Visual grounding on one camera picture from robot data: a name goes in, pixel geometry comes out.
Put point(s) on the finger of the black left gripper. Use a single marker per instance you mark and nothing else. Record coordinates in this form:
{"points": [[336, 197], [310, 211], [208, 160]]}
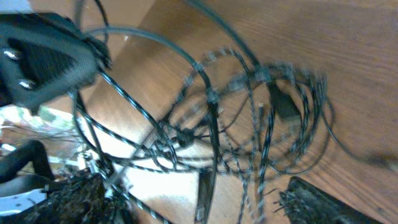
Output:
{"points": [[44, 56]]}

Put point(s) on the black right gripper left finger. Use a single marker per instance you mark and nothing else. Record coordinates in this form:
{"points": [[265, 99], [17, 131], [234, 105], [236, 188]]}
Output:
{"points": [[81, 201]]}

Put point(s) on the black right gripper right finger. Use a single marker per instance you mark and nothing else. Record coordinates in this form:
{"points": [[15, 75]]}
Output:
{"points": [[304, 203]]}

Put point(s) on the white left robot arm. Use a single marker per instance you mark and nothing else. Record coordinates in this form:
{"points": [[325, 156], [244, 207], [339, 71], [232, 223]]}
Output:
{"points": [[27, 178]]}

